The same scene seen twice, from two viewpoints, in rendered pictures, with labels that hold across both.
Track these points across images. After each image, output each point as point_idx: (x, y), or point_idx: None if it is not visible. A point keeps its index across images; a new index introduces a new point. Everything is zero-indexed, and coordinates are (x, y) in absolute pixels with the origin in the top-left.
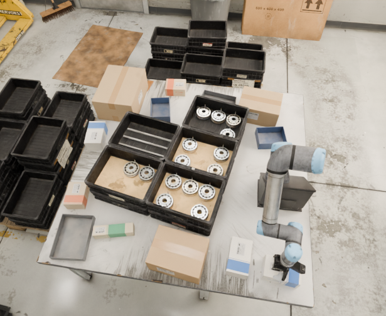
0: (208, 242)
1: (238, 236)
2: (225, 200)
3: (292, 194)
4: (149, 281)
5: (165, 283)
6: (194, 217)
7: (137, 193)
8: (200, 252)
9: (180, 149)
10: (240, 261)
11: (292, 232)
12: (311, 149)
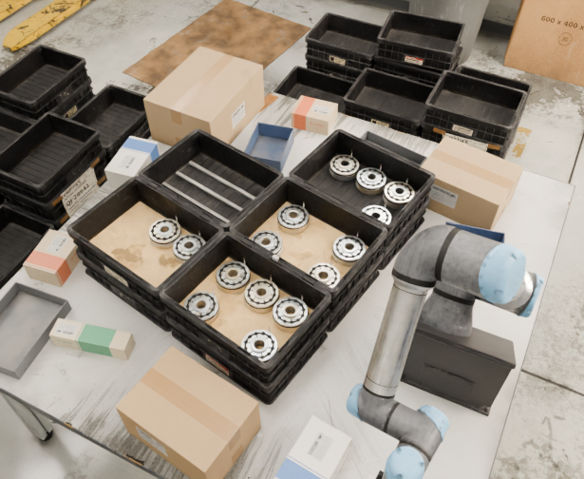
0: (254, 410)
1: (329, 425)
2: (329, 347)
3: (464, 363)
4: (120, 455)
5: (148, 470)
6: (239, 349)
7: (158, 278)
8: (229, 424)
9: (273, 221)
10: (308, 471)
11: (417, 425)
12: (490, 242)
